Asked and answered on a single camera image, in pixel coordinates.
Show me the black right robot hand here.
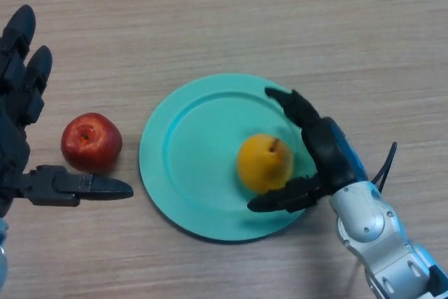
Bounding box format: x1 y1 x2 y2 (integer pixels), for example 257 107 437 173
246 87 369 214

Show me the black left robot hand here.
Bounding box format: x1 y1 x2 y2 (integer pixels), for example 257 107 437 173
0 4 134 218

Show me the yellow pear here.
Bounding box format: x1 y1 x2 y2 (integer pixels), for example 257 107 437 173
237 133 295 195

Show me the teal round plate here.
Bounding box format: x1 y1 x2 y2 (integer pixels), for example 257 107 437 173
139 73 318 243

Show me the red apple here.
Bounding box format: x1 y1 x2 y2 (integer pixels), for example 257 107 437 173
61 112 123 174

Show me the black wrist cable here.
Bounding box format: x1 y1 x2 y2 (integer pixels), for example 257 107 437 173
370 141 398 194

